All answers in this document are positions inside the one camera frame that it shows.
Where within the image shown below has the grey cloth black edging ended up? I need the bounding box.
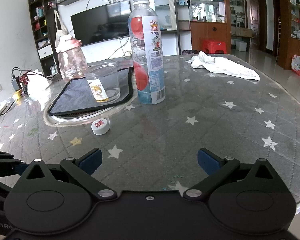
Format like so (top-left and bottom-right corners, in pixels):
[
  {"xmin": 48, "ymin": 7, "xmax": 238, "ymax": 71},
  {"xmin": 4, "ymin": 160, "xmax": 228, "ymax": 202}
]
[{"xmin": 47, "ymin": 66, "xmax": 135, "ymax": 115}]

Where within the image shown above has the black cable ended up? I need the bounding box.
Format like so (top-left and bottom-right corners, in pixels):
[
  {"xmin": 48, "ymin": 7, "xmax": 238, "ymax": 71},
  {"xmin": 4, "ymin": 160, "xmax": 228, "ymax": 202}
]
[{"xmin": 12, "ymin": 67, "xmax": 65, "ymax": 83}]

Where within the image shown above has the clear plastic bottle red label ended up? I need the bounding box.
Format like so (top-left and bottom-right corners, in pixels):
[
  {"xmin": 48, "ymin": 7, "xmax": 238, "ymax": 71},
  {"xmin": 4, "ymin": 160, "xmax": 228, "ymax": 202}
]
[{"xmin": 128, "ymin": 0, "xmax": 166, "ymax": 105}]

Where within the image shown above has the black television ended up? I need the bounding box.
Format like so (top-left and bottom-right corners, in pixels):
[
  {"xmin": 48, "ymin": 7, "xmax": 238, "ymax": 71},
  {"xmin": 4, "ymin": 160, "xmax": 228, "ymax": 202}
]
[{"xmin": 70, "ymin": 0, "xmax": 132, "ymax": 47}]

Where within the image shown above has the white bottle cap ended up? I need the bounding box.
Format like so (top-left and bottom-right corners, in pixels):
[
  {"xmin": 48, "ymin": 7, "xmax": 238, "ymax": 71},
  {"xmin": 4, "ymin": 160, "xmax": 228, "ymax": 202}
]
[{"xmin": 91, "ymin": 118, "xmax": 111, "ymax": 135}]

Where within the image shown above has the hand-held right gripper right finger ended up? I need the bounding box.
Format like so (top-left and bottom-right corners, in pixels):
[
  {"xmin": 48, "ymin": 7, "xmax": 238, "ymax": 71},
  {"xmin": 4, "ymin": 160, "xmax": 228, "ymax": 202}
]
[{"xmin": 183, "ymin": 148, "xmax": 278, "ymax": 201}]

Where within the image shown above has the red plastic stool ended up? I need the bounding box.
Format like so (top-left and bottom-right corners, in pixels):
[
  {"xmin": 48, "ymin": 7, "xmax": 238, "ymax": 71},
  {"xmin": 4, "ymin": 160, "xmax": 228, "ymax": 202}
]
[{"xmin": 202, "ymin": 39, "xmax": 227, "ymax": 54}]

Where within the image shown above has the wooden shelf cabinet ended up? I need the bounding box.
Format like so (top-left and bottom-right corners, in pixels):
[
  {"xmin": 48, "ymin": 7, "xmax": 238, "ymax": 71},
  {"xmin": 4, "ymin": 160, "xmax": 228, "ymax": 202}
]
[{"xmin": 277, "ymin": 0, "xmax": 300, "ymax": 71}]

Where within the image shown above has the glass display cabinet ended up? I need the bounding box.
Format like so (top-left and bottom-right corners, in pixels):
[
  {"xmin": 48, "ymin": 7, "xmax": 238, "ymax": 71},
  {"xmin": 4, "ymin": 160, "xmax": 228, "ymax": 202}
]
[{"xmin": 144, "ymin": 0, "xmax": 191, "ymax": 55}]

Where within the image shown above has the pink water bottle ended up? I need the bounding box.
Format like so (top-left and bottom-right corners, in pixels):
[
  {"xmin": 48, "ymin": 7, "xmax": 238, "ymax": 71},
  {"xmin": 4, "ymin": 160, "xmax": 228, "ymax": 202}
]
[{"xmin": 58, "ymin": 36, "xmax": 88, "ymax": 82}]

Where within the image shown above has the white rag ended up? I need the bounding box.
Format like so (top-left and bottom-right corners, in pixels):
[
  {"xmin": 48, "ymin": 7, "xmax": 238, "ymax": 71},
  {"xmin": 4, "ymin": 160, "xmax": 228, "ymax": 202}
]
[{"xmin": 191, "ymin": 51, "xmax": 261, "ymax": 81}]

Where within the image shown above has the dark shelf unit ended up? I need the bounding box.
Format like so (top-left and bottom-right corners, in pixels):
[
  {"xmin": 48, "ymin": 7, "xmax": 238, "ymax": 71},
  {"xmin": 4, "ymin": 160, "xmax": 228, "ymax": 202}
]
[{"xmin": 28, "ymin": 0, "xmax": 60, "ymax": 75}]

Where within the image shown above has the white plastic sheet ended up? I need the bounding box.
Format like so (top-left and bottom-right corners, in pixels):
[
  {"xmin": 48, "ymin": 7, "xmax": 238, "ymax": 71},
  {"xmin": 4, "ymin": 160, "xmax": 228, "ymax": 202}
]
[{"xmin": 27, "ymin": 69, "xmax": 51, "ymax": 96}]

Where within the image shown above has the white tote bag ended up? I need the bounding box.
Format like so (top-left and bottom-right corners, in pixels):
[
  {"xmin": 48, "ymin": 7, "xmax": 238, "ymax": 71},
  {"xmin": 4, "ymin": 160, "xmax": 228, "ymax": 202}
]
[{"xmin": 54, "ymin": 9, "xmax": 68, "ymax": 53}]

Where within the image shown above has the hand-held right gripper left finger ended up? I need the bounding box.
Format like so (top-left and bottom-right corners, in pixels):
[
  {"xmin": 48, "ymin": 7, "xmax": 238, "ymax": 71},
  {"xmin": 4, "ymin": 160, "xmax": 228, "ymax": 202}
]
[{"xmin": 22, "ymin": 148, "xmax": 117, "ymax": 201}]

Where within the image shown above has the white power strip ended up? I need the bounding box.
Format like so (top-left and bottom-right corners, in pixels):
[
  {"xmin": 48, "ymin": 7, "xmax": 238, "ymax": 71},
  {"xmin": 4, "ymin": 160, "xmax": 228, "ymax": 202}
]
[{"xmin": 0, "ymin": 99, "xmax": 16, "ymax": 127}]

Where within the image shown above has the white cardboard box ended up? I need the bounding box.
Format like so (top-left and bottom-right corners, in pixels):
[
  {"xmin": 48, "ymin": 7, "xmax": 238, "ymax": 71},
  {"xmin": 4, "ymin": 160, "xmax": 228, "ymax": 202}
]
[{"xmin": 231, "ymin": 39, "xmax": 249, "ymax": 52}]

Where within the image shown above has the wooden door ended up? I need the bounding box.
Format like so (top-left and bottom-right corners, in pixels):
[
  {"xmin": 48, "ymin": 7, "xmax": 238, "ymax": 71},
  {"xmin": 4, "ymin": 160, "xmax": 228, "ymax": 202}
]
[{"xmin": 244, "ymin": 0, "xmax": 267, "ymax": 53}]

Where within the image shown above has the grey star printed tablecloth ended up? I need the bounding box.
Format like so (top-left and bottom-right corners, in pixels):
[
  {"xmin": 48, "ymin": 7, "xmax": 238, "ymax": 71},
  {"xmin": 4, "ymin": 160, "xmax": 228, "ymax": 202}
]
[{"xmin": 0, "ymin": 54, "xmax": 300, "ymax": 205}]

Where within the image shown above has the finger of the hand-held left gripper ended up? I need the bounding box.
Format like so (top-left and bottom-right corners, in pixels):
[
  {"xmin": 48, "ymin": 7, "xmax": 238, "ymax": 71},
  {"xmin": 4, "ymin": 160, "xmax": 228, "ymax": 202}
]
[{"xmin": 0, "ymin": 149, "xmax": 30, "ymax": 177}]

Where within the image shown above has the wooden glass cabinet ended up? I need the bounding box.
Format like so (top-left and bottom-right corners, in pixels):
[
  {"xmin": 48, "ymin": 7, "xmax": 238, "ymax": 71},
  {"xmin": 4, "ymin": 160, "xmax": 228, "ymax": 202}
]
[{"xmin": 181, "ymin": 0, "xmax": 232, "ymax": 54}]

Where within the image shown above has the grey power adapter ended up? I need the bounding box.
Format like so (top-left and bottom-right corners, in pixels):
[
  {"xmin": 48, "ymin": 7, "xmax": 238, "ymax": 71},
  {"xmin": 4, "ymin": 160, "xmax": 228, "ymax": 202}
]
[{"xmin": 11, "ymin": 77, "xmax": 23, "ymax": 91}]

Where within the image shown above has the red electronics module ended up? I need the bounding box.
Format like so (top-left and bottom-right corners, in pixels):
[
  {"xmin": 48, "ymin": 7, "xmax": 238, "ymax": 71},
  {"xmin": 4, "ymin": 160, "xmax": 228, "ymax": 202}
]
[{"xmin": 19, "ymin": 74, "xmax": 31, "ymax": 95}]

